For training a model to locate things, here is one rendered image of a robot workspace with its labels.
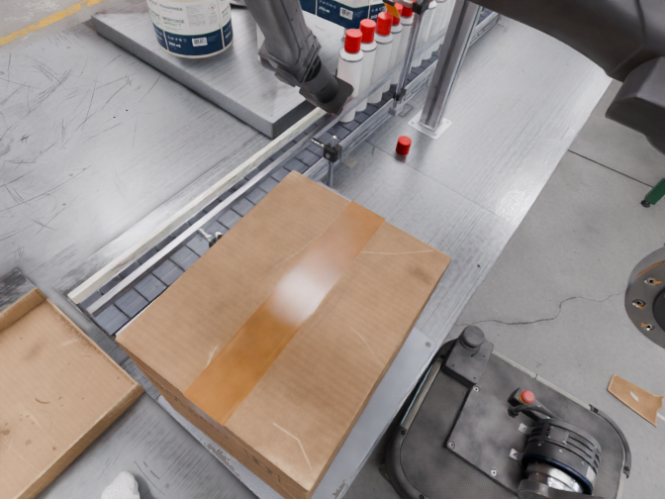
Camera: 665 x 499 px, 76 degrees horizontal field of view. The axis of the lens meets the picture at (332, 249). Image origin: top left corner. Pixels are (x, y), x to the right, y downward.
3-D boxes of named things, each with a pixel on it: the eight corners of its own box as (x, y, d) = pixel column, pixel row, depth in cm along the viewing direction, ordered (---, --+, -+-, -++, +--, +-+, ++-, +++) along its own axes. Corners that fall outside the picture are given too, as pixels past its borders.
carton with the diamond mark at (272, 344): (292, 272, 80) (293, 167, 58) (404, 343, 74) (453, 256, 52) (172, 409, 65) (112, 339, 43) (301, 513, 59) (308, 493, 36)
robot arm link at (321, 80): (309, 84, 76) (325, 54, 75) (278, 69, 78) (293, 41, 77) (322, 99, 82) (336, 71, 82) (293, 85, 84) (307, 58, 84)
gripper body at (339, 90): (317, 68, 90) (303, 50, 83) (355, 89, 87) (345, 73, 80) (301, 95, 91) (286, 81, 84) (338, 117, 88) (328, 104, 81)
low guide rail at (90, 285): (414, 40, 121) (416, 33, 120) (418, 42, 121) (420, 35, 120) (72, 300, 69) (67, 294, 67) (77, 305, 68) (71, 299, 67)
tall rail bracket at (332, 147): (312, 177, 97) (315, 118, 83) (336, 193, 95) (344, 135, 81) (302, 185, 95) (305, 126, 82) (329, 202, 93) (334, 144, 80)
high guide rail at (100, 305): (442, 32, 115) (443, 27, 114) (446, 34, 115) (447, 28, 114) (89, 313, 62) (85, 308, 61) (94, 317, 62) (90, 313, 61)
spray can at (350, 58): (338, 107, 104) (348, 23, 87) (357, 115, 103) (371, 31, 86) (329, 119, 101) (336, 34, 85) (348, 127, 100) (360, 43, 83)
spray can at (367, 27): (355, 97, 107) (367, 13, 90) (370, 107, 105) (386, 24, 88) (340, 105, 105) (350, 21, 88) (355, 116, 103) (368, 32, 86)
